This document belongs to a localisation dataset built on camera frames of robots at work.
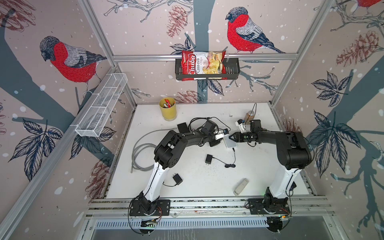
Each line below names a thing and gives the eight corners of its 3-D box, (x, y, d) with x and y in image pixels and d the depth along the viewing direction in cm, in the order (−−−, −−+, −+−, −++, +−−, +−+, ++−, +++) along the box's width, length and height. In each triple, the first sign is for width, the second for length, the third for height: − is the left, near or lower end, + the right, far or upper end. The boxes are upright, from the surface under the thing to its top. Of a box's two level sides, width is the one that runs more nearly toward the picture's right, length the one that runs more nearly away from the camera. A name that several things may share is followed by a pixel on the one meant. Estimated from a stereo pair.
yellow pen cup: (161, 121, 113) (157, 108, 102) (163, 110, 121) (160, 97, 110) (175, 121, 113) (173, 108, 102) (177, 110, 121) (175, 97, 110)
